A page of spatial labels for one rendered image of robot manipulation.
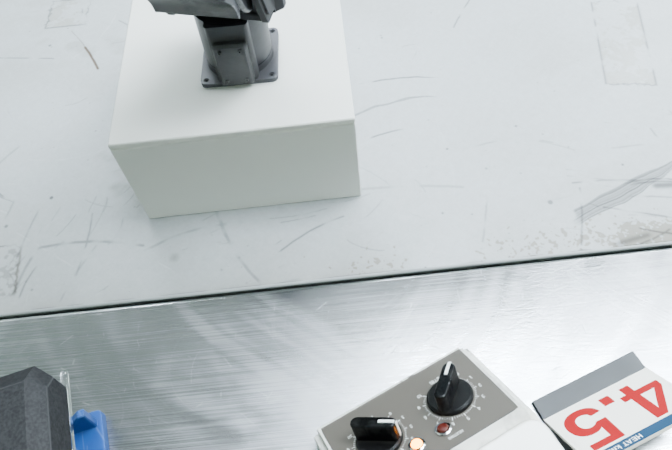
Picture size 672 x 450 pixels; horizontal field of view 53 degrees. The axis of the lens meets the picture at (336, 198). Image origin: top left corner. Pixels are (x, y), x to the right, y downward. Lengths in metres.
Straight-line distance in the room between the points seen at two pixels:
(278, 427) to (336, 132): 0.23
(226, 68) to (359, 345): 0.25
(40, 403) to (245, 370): 0.31
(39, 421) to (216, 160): 0.35
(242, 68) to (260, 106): 0.03
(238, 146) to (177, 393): 0.20
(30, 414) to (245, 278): 0.36
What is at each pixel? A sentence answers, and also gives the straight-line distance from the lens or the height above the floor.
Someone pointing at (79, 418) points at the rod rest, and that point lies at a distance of 0.54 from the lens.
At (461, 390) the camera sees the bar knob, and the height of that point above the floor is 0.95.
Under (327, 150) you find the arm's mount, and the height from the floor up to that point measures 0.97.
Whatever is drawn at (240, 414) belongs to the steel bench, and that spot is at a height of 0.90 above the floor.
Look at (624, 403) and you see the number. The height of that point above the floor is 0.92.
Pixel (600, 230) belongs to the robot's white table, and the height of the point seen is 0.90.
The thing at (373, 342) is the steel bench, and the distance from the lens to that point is 0.55.
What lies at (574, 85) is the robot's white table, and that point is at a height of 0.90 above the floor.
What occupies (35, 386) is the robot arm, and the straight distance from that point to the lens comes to 0.26.
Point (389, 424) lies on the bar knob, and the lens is 0.46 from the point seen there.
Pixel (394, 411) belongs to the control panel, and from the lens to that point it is 0.49.
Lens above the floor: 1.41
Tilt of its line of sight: 55 degrees down
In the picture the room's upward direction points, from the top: 8 degrees counter-clockwise
